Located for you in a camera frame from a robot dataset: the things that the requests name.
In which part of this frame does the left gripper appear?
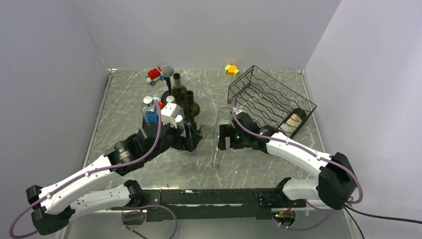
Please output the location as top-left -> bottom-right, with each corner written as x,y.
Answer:
145,117 -> 202,161

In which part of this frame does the clear glass bottle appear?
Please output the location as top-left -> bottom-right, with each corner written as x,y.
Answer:
211,107 -> 232,169

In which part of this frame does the dark wine bottle black neck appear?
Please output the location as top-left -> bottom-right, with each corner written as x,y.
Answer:
185,90 -> 201,133

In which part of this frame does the dark green wine bottle front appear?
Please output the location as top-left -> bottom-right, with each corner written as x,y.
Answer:
279,108 -> 307,137

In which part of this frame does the clear round bottle front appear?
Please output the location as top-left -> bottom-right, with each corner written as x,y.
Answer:
175,115 -> 185,132

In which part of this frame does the clear round bottle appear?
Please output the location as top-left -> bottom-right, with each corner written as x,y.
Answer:
175,115 -> 185,132
164,95 -> 175,106

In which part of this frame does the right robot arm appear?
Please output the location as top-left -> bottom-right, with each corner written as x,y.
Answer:
214,111 -> 361,210

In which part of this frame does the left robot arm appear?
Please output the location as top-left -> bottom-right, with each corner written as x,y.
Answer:
26,122 -> 202,236

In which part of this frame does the clear round bottle rear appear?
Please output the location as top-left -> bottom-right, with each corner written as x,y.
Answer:
164,95 -> 175,106

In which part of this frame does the dark wine bottle silver neck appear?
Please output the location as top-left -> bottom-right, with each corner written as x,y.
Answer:
171,73 -> 188,108

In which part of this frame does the blue square glass bottle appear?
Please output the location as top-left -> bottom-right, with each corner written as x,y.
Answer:
141,96 -> 162,125

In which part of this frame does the black base bar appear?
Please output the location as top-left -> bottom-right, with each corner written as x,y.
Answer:
142,188 -> 292,222

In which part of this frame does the yellow green toy block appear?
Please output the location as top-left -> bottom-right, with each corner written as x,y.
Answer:
224,64 -> 240,77

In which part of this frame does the glitter microphone on stand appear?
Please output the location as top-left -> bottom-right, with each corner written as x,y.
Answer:
157,61 -> 174,78

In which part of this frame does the red toy block car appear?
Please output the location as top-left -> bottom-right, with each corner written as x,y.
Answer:
145,68 -> 165,86

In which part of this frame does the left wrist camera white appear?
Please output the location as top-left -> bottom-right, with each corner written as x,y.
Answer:
161,104 -> 185,128

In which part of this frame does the black wire wine rack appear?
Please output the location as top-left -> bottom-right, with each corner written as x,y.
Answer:
227,65 -> 317,138

